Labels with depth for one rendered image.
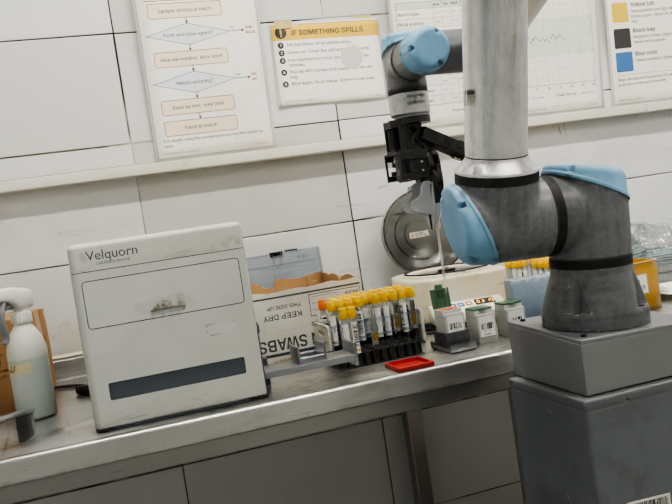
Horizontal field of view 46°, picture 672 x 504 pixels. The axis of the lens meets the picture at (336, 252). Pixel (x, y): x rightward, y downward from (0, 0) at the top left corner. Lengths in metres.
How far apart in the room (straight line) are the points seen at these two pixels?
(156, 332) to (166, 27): 0.90
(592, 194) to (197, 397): 0.69
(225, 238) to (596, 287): 0.59
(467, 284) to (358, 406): 0.51
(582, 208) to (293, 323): 0.74
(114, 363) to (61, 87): 0.85
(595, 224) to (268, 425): 0.60
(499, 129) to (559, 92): 1.28
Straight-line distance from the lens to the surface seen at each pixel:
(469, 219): 1.08
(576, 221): 1.14
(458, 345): 1.50
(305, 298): 1.66
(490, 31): 1.08
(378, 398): 1.38
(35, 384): 1.54
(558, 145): 2.34
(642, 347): 1.17
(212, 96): 1.99
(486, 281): 1.79
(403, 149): 1.48
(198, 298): 1.33
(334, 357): 1.41
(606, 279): 1.16
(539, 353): 1.21
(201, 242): 1.32
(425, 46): 1.38
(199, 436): 1.32
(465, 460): 2.26
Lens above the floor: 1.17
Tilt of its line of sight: 3 degrees down
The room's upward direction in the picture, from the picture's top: 8 degrees counter-clockwise
